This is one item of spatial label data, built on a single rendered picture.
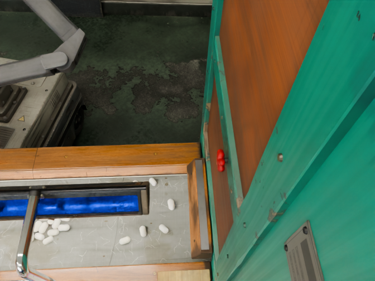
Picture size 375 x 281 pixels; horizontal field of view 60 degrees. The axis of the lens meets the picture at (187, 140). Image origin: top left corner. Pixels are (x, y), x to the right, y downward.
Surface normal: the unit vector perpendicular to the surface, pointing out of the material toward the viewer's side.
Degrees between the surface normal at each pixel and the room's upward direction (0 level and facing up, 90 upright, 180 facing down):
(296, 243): 90
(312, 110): 90
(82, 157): 0
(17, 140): 1
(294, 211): 90
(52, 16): 40
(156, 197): 0
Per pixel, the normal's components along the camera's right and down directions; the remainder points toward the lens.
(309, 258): -1.00, 0.03
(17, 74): 0.20, 0.14
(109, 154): 0.02, -0.53
